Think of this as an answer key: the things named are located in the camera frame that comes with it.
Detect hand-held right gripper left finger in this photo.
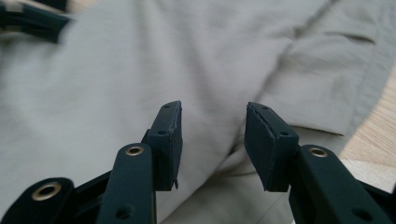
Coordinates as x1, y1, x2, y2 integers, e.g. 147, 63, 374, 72
95, 100, 184, 224

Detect beige shorts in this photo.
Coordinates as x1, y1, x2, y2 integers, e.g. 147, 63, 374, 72
0, 0, 396, 224

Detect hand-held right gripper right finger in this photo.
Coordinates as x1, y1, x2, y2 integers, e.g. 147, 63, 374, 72
243, 101, 394, 224

